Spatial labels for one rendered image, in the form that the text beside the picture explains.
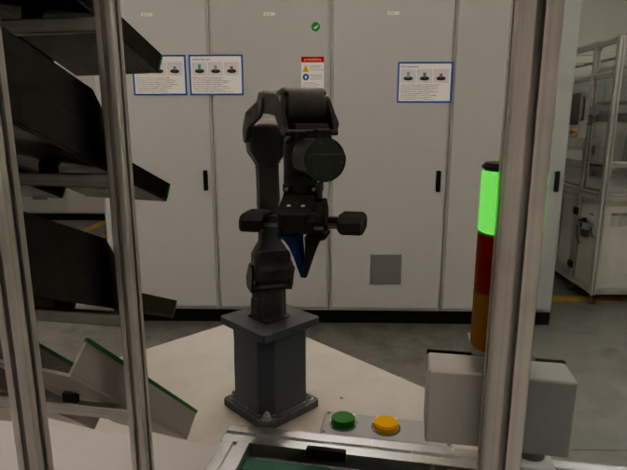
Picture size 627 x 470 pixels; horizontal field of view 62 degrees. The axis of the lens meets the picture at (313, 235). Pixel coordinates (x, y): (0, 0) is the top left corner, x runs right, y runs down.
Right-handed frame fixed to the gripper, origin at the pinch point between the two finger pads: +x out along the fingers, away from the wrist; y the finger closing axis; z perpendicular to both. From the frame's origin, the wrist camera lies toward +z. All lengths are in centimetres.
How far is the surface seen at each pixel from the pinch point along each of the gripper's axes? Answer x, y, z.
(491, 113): -26, 65, -297
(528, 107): -20.6, 23.9, 35.2
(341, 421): 27.7, 5.8, -0.8
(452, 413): 5.1, 20.1, 32.9
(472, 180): 18, 56, -295
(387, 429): 28.0, 13.3, -0.1
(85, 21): -29.8, -17.3, 24.5
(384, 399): 38.9, 11.5, -28.9
